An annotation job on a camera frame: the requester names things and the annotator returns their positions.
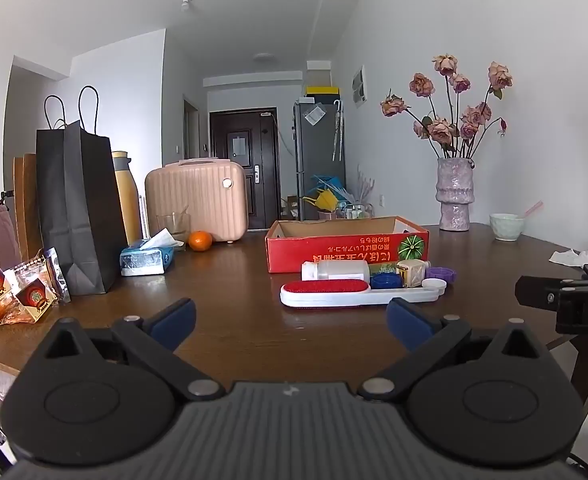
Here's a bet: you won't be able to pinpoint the pink small suitcase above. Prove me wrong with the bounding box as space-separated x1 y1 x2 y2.
144 158 249 245

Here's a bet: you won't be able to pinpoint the purple round lid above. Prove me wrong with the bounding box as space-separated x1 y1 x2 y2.
425 266 458 285

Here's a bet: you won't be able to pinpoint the pale green ceramic cup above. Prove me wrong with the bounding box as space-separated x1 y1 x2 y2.
489 213 525 242

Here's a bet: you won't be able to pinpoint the orange tangerine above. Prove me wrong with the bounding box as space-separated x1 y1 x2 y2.
189 230 214 253

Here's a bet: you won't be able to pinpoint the white folded umbrella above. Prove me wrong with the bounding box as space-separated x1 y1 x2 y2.
332 99 345 162

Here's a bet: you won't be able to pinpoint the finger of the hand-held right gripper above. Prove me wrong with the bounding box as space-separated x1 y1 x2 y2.
515 275 561 310

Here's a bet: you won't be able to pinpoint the small cream gold bottle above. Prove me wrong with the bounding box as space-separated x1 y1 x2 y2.
396 259 431 289

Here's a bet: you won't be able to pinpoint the yellow thermos bottle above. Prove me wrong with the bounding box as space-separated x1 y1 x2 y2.
111 151 142 246

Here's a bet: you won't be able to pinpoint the white wall panel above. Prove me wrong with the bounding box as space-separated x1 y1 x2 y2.
352 64 369 109

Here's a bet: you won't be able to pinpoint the rack of small bottles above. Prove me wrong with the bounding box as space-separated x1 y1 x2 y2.
343 200 375 220

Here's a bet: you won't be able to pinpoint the blue and yellow bags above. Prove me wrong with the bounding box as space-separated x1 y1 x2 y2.
303 174 347 212

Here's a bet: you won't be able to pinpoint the pink ceramic vase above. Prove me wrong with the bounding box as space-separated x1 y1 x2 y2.
436 157 476 233

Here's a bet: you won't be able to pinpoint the white plastic bottle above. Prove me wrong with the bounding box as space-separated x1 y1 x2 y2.
301 260 371 282

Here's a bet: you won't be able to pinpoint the crumpled white tissue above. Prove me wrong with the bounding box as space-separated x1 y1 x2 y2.
548 248 588 268

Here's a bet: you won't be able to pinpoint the black paper bag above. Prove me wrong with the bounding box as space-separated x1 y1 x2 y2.
36 86 127 296

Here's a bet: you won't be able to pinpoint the dark brown door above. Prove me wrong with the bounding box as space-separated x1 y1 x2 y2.
209 107 280 231

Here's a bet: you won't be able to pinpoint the brown paper bag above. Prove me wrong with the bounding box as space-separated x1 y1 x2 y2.
13 153 43 261

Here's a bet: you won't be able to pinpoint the dried pink roses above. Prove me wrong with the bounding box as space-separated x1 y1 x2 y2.
379 53 514 162

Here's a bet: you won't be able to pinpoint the clear plastic snack bag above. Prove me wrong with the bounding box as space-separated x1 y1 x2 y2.
2 247 72 307

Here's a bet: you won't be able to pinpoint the white red lint brush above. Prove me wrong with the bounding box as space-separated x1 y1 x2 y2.
280 278 448 309

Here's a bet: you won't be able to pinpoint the red cardboard box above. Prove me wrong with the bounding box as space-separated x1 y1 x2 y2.
266 216 430 274

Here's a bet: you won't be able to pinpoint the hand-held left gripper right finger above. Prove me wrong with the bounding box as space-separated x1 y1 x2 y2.
358 297 546 402

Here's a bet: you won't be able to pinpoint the blue tissue pack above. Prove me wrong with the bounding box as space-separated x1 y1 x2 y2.
120 228 185 277

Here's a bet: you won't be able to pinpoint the grey refrigerator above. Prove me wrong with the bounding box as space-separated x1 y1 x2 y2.
293 99 347 221

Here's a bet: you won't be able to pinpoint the clear glass cup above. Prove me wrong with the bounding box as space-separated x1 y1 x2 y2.
156 212 192 246

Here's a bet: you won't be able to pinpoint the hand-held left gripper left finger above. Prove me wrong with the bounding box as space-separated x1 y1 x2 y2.
44 298 225 402

